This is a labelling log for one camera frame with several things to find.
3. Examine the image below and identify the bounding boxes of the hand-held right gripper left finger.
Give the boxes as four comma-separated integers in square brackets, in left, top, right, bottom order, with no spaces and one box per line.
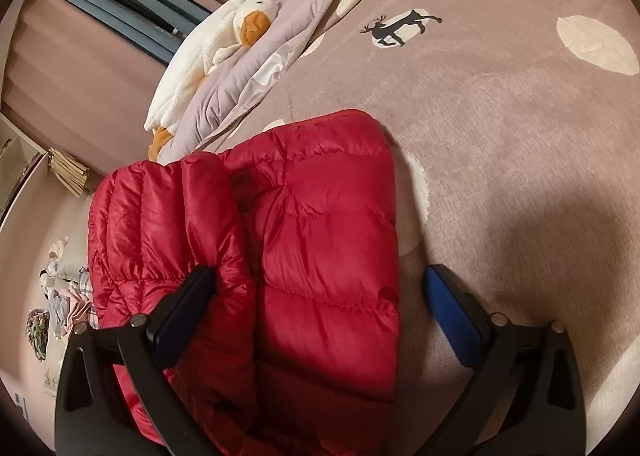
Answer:
[54,265,216,456]

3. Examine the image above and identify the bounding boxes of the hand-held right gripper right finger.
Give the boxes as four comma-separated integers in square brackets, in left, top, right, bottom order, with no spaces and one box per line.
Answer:
[422,263,587,456]

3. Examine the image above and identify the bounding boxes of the red down jacket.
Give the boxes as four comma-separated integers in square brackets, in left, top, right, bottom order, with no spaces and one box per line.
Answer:
[220,109,403,456]
[87,152,263,456]

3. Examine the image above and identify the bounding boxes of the pink clothes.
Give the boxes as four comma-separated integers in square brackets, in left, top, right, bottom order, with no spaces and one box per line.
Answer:
[67,286,93,326]

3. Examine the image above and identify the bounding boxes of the plaid pillow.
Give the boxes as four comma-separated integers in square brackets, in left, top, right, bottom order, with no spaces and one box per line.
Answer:
[79,266,97,332]

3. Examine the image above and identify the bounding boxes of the grey pillow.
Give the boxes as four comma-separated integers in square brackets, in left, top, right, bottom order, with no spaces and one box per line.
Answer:
[57,263,91,288]

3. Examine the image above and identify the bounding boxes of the grey garment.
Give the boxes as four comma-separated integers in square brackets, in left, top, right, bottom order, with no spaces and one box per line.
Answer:
[50,293,71,333]

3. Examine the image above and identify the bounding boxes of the white plush toy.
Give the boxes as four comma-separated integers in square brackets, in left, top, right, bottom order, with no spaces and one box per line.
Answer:
[41,261,63,289]

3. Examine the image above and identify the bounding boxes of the multicoloured knitted cloth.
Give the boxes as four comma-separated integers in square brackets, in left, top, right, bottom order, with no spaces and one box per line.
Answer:
[25,307,52,362]

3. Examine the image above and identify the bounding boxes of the brown polka dot blanket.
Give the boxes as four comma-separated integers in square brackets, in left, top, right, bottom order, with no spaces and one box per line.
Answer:
[195,0,640,456]

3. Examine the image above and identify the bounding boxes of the white shelf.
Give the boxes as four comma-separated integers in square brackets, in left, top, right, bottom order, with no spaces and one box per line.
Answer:
[0,114,48,217]

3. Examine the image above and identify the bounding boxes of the white plush goose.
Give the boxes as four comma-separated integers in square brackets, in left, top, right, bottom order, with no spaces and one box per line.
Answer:
[144,0,281,162]

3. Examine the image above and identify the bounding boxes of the grey duvet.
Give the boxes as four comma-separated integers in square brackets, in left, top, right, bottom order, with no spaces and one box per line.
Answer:
[160,0,351,164]

